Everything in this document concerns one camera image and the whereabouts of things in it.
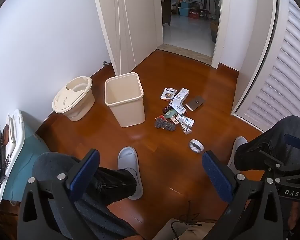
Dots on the white and blue packet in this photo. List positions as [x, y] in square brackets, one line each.
[187, 122]

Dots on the beige round mop bucket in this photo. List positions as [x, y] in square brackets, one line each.
[73, 97]

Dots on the person's right leg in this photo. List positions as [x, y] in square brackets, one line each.
[270, 140]

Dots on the person's left leg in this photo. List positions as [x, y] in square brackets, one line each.
[115, 180]

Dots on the silver blurred utensil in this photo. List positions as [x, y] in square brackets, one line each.
[185, 129]

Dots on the red packet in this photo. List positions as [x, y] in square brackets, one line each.
[160, 118]

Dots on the white louvered closet door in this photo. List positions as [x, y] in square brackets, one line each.
[285, 67]

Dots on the teal storage box white lid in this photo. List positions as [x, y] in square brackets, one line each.
[22, 150]

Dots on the person's leg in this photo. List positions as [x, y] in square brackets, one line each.
[115, 180]
[270, 140]

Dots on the black chair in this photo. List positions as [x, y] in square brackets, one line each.
[205, 1]

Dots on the white barcode box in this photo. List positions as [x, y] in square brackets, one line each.
[180, 96]

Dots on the dark wooden cabinet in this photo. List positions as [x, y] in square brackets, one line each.
[166, 10]

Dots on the grey steel wool scrubber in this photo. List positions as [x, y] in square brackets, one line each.
[164, 125]

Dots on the metal door stopper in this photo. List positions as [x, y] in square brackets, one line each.
[105, 63]

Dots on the small dark box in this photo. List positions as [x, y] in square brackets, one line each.
[167, 109]

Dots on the red box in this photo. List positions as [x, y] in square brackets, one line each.
[195, 13]

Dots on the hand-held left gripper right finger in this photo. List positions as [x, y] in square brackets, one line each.
[217, 177]

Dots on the white right slipper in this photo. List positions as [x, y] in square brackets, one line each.
[240, 143]

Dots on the small brown packet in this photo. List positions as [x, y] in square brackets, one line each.
[175, 120]

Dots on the beige square trash bin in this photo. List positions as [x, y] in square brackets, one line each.
[123, 100]

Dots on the white slipper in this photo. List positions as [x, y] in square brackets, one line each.
[240, 143]
[130, 162]

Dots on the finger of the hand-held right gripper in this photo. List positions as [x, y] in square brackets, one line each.
[293, 141]

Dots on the white left slipper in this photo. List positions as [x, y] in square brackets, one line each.
[130, 162]

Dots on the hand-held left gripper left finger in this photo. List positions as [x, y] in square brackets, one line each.
[86, 170]

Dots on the green packet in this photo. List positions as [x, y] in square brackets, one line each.
[170, 115]

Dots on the white tape roll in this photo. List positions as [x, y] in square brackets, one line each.
[190, 145]

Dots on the teal storage bin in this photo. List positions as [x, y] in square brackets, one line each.
[183, 10]

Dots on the white printed packet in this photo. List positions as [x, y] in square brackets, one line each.
[179, 109]

